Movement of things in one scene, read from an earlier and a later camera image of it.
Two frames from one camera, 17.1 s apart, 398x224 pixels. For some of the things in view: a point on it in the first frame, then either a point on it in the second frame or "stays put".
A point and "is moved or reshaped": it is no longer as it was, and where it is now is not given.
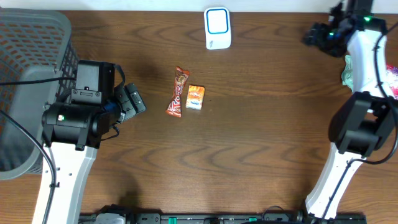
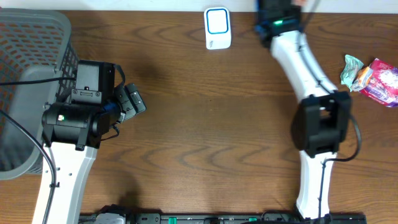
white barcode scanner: [217, 28] stays put
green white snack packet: [347, 74] stays put
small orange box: [194, 97] is moved or reshaped
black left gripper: [131, 101] stays put
